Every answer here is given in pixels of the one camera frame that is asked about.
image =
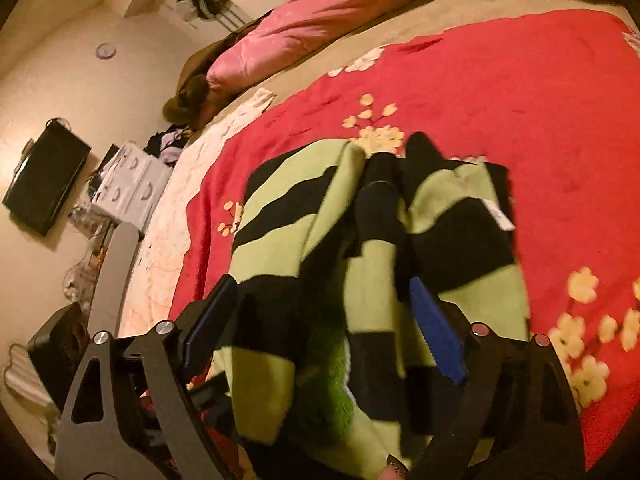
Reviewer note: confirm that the green black striped sweater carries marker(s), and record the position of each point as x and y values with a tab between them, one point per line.
295	250

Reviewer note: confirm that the cream plush blanket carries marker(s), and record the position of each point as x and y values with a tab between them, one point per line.
165	240

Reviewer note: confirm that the red floral blanket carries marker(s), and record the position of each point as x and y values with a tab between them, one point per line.
500	110

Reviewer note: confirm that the black wall television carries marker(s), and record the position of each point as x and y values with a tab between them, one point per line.
45	175

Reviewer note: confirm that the black box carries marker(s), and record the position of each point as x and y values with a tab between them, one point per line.
57	345

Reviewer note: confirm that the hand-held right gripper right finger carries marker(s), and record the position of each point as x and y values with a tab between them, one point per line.
437	330

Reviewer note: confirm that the round white wall fixture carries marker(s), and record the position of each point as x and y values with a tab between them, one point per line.
106	50

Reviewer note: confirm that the white ribbed object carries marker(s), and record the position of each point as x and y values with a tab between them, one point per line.
25	375

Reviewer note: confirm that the dark clothes pile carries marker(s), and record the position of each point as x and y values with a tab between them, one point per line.
167	147

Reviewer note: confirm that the bed with tan sheet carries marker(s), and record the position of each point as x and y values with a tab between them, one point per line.
320	60

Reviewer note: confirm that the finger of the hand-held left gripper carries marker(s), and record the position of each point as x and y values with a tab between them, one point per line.
212	392

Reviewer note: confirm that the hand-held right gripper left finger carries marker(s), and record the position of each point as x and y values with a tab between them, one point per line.
210	310

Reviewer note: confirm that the white drawer unit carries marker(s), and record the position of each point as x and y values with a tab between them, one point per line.
132	180

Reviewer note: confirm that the pink duvet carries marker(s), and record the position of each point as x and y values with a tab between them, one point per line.
300	25

